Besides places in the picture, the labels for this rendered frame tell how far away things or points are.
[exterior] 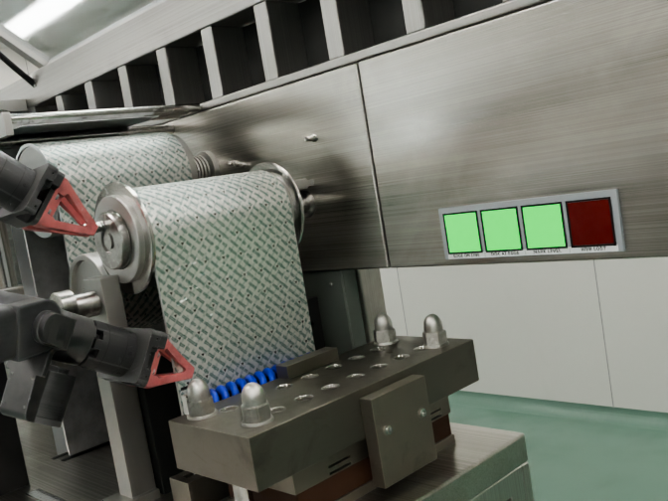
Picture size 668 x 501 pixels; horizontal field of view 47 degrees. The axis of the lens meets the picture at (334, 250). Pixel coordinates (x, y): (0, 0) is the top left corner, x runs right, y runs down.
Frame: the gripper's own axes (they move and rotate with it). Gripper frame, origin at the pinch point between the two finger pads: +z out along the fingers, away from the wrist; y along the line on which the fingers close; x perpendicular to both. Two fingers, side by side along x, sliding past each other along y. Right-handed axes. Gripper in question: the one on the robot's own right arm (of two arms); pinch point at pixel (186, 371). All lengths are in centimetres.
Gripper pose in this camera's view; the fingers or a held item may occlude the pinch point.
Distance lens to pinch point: 101.1
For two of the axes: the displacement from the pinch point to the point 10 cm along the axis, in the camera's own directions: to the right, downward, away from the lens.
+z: 7.0, 3.4, 6.3
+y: 6.8, -0.5, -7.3
